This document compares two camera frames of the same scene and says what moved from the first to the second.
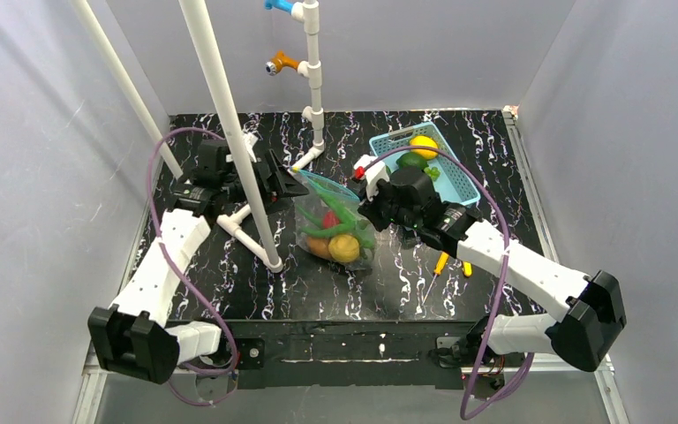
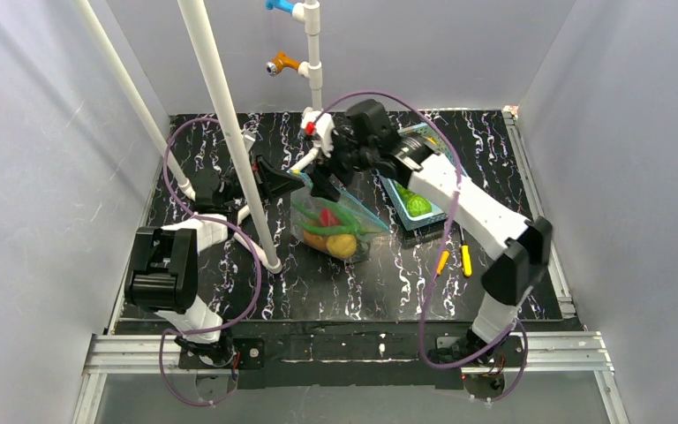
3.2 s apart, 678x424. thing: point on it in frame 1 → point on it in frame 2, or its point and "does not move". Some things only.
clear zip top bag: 329,225 does not move
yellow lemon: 343,248 does not move
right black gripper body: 375,209 → 332,166
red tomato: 330,219 does not move
